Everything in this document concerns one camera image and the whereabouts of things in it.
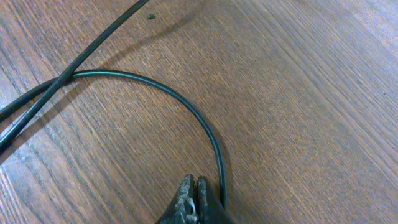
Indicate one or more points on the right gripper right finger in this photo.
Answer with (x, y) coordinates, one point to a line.
(210, 209)

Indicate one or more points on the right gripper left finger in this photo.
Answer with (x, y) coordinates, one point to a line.
(182, 209)

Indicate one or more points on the right camera cable black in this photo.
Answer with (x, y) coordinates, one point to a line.
(48, 89)

